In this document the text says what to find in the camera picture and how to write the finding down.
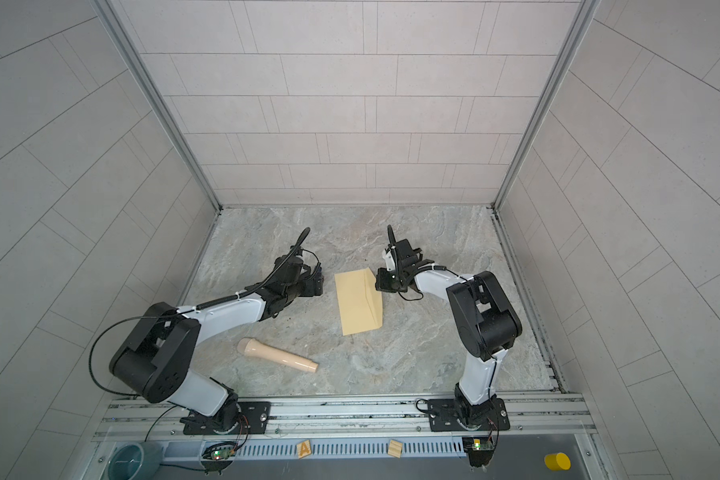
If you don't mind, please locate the beige wooden cylinder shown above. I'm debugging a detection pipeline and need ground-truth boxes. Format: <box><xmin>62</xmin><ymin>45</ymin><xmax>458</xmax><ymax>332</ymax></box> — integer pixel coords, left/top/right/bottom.
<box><xmin>237</xmin><ymin>337</ymin><xmax>319</xmax><ymax>373</ymax></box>

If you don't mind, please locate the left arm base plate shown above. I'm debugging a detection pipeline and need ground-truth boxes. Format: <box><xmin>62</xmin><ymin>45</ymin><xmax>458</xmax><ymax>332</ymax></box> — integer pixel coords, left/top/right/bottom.
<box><xmin>180</xmin><ymin>401</ymin><xmax>272</xmax><ymax>435</ymax></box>

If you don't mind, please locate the wooden letter block A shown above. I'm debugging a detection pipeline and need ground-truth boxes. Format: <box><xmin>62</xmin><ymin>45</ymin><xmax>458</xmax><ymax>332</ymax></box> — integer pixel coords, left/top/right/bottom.
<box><xmin>297</xmin><ymin>440</ymin><xmax>313</xmax><ymax>459</ymax></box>

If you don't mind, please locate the yellow cylinder object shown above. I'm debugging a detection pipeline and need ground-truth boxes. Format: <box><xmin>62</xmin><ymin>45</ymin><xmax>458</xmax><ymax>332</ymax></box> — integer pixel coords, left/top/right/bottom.
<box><xmin>544</xmin><ymin>452</ymin><xmax>572</xmax><ymax>471</ymax></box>

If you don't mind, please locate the teal round bowl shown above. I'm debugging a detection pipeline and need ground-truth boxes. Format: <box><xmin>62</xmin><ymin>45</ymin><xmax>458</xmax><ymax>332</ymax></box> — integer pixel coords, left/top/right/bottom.
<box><xmin>106</xmin><ymin>442</ymin><xmax>163</xmax><ymax>480</ymax></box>

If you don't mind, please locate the aluminium corner post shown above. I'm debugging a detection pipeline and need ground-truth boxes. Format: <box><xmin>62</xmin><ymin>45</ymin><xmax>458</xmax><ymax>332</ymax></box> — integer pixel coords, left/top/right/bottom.
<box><xmin>91</xmin><ymin>0</ymin><xmax>223</xmax><ymax>213</ymax></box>
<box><xmin>493</xmin><ymin>0</ymin><xmax>600</xmax><ymax>212</ymax></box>

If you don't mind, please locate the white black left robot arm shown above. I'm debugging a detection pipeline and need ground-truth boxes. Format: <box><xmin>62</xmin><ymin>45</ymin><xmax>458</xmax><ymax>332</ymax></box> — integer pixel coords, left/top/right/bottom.
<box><xmin>109</xmin><ymin>247</ymin><xmax>324</xmax><ymax>432</ymax></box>

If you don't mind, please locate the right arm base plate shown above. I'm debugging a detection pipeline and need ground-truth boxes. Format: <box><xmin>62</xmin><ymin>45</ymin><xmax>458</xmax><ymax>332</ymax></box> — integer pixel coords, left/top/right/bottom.
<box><xmin>423</xmin><ymin>396</ymin><xmax>511</xmax><ymax>432</ymax></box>

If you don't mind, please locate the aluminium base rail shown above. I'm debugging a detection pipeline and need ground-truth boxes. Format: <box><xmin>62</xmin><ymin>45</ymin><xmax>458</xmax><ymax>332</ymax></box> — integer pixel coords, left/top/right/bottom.
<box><xmin>92</xmin><ymin>392</ymin><xmax>597</xmax><ymax>460</ymax></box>

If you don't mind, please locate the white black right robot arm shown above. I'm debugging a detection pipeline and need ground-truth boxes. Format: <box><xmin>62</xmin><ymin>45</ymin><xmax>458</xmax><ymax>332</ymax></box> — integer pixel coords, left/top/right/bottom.
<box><xmin>375</xmin><ymin>229</ymin><xmax>523</xmax><ymax>428</ymax></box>

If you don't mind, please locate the left green circuit board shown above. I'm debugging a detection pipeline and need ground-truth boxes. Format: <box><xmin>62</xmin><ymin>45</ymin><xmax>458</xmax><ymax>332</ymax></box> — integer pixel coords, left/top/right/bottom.
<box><xmin>200</xmin><ymin>441</ymin><xmax>238</xmax><ymax>472</ymax></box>

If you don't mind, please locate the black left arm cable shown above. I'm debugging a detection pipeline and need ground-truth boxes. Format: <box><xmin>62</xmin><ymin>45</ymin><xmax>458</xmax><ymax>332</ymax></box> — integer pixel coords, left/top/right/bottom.
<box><xmin>88</xmin><ymin>226</ymin><xmax>322</xmax><ymax>442</ymax></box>

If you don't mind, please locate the aluminium corner post left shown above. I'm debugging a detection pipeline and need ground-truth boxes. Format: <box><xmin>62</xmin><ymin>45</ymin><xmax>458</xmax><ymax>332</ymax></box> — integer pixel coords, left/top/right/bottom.
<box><xmin>91</xmin><ymin>0</ymin><xmax>223</xmax><ymax>213</ymax></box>

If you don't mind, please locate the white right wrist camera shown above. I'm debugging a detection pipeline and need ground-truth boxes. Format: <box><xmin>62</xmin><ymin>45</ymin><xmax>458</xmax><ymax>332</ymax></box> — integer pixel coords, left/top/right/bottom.
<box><xmin>383</xmin><ymin>247</ymin><xmax>397</xmax><ymax>272</ymax></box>

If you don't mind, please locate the right green circuit board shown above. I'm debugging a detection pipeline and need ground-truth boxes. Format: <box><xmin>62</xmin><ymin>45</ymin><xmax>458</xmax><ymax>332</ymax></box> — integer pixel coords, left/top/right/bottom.
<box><xmin>462</xmin><ymin>437</ymin><xmax>497</xmax><ymax>468</ymax></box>

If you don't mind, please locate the green circuit board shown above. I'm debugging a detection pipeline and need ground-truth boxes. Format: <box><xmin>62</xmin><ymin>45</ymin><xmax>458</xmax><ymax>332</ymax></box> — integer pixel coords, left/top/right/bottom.
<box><xmin>462</xmin><ymin>437</ymin><xmax>497</xmax><ymax>468</ymax></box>
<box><xmin>200</xmin><ymin>441</ymin><xmax>238</xmax><ymax>472</ymax></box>

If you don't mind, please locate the plain wooden block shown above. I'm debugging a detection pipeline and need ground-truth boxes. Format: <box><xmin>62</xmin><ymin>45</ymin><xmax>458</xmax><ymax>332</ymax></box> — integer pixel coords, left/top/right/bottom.
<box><xmin>387</xmin><ymin>440</ymin><xmax>405</xmax><ymax>458</ymax></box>

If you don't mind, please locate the aluminium corner post right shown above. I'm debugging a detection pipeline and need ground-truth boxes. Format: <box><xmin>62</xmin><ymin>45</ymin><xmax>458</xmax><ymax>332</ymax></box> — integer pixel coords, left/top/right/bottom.
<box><xmin>493</xmin><ymin>0</ymin><xmax>600</xmax><ymax>212</ymax></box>

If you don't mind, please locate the yellow paper envelope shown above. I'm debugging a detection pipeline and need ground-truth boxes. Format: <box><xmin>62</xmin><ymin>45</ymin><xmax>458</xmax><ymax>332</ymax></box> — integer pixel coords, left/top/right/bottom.
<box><xmin>334</xmin><ymin>268</ymin><xmax>383</xmax><ymax>336</ymax></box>

